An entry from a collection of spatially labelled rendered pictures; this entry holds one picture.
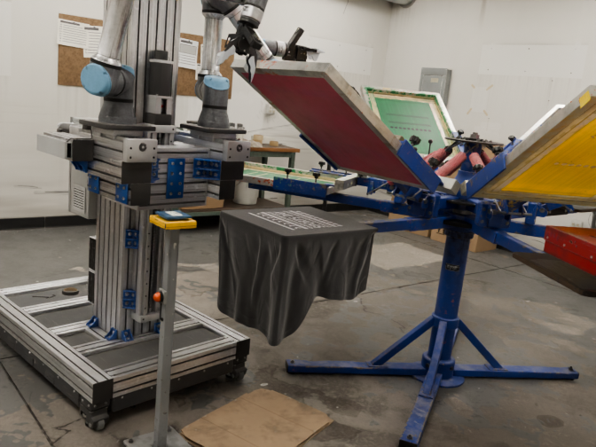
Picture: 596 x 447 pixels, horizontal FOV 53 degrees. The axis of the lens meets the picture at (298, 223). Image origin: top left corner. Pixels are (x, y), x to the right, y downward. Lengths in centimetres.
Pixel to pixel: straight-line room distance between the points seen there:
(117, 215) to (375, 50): 570
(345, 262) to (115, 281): 114
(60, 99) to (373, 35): 401
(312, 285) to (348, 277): 19
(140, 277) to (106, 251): 23
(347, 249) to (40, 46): 409
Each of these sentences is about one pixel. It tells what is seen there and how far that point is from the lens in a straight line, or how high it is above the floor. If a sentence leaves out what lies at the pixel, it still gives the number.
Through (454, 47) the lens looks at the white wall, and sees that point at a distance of 753.
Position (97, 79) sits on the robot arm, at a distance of 240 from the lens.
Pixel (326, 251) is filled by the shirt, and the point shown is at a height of 87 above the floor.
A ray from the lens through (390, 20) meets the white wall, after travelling 826.
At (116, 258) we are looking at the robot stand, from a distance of 292.
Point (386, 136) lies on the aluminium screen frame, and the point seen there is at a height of 133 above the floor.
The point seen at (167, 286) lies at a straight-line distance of 232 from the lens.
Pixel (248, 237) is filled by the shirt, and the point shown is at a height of 89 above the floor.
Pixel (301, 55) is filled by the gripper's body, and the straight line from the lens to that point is 311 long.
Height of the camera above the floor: 144
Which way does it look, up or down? 12 degrees down
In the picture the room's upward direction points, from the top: 6 degrees clockwise
